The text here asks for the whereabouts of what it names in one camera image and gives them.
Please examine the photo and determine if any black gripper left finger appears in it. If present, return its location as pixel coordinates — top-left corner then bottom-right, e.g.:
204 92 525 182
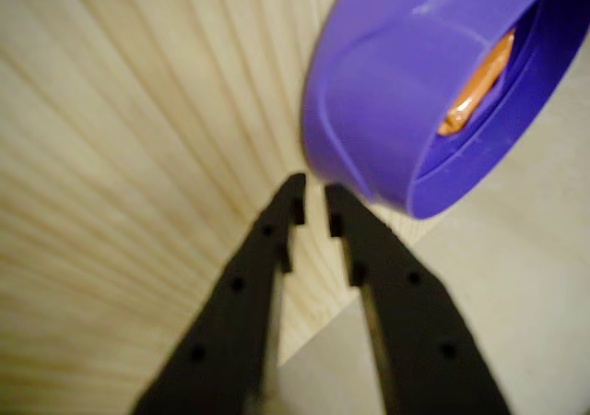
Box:
131 172 309 415

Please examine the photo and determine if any purple orange wrapped candy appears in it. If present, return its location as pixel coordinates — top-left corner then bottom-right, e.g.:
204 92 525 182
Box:
436 30 516 137

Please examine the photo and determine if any purple plastic bowl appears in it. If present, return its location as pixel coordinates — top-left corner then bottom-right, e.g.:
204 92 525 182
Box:
301 0 590 220

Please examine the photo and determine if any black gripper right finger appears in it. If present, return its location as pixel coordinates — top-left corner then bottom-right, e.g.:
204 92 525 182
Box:
324 182 513 415

